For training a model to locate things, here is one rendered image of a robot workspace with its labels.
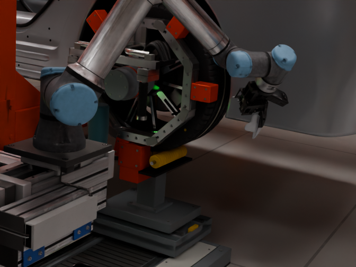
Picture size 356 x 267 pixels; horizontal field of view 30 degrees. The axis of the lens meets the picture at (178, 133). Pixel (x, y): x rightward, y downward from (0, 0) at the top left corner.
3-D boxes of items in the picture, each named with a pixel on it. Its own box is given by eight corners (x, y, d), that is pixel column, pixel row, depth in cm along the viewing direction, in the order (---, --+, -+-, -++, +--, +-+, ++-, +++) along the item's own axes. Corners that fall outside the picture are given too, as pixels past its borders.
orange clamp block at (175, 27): (185, 38, 273) (197, 21, 268) (175, 39, 266) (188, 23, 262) (174, 27, 274) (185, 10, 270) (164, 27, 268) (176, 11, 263)
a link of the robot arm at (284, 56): (268, 41, 189) (294, 42, 192) (254, 65, 198) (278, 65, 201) (276, 63, 185) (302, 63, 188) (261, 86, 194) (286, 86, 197)
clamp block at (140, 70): (159, 80, 259) (160, 67, 257) (147, 82, 251) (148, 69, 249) (148, 78, 261) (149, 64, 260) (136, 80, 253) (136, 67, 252)
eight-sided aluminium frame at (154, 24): (192, 151, 280) (203, 24, 266) (185, 154, 274) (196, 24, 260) (90, 127, 305) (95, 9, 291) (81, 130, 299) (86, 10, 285)
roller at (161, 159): (189, 156, 306) (190, 144, 304) (157, 171, 281) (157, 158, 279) (178, 153, 309) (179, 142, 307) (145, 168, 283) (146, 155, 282)
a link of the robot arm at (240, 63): (219, 73, 195) (251, 73, 199) (235, 80, 185) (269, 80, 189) (221, 46, 193) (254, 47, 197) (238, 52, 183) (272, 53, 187)
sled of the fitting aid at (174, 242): (211, 234, 320) (212, 215, 318) (174, 259, 290) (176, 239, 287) (126, 209, 343) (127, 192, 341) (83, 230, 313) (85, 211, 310)
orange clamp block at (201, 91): (198, 97, 275) (217, 100, 271) (189, 99, 268) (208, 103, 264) (199, 80, 273) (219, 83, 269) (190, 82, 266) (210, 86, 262)
